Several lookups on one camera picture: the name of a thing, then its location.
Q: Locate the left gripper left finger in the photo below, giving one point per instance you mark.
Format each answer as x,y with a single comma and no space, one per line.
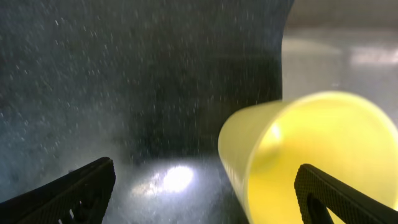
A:
62,199

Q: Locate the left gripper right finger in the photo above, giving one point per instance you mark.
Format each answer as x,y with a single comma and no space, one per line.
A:
357,202

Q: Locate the yellow cup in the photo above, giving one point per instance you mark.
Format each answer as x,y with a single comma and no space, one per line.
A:
326,133

